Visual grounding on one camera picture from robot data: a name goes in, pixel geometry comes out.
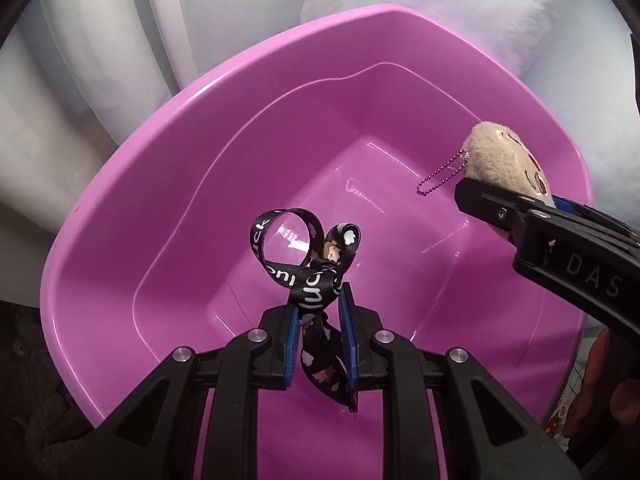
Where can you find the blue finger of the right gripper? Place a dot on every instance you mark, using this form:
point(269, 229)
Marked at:
point(562, 204)
point(505, 211)

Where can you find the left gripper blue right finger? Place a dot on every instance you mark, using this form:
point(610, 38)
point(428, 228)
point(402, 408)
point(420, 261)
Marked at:
point(349, 341)

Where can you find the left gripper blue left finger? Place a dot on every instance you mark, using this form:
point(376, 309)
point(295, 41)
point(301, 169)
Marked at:
point(291, 344)

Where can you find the beige sloth plush keychain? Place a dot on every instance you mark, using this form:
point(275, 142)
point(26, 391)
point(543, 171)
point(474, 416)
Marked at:
point(493, 154)

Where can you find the black printed lanyard keyring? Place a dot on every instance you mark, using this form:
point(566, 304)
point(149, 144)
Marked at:
point(313, 284)

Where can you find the person right hand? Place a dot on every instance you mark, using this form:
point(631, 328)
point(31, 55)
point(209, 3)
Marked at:
point(611, 381)

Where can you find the pink plastic tub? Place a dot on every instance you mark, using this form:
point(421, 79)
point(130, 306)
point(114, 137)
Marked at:
point(169, 333)

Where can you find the black white checked sheet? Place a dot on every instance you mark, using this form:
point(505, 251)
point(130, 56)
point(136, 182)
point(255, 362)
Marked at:
point(554, 426)

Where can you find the white curtain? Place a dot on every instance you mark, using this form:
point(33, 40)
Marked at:
point(78, 76)

